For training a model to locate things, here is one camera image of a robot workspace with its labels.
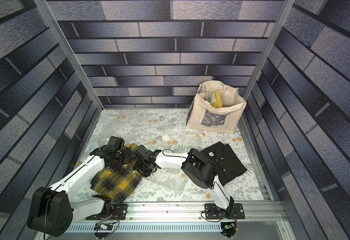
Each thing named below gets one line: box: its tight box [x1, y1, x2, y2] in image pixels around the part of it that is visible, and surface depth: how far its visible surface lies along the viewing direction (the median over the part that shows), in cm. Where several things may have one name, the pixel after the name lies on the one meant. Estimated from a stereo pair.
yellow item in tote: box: [211, 89, 223, 109], surface depth 97 cm
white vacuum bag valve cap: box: [161, 134, 170, 141], surface depth 103 cm
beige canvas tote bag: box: [186, 80, 248, 134], surface depth 98 cm
